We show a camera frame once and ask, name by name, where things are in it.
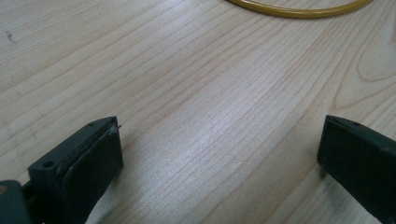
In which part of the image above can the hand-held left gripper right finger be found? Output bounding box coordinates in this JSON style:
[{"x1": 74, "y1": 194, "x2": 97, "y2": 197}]
[{"x1": 317, "y1": 114, "x2": 396, "y2": 224}]

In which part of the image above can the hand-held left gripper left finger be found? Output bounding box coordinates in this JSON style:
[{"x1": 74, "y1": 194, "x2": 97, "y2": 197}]
[{"x1": 27, "y1": 116, "x2": 124, "y2": 224}]

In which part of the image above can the yellow ring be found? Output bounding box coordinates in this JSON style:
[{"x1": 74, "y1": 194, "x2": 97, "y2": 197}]
[{"x1": 225, "y1": 0, "x2": 375, "y2": 20}]

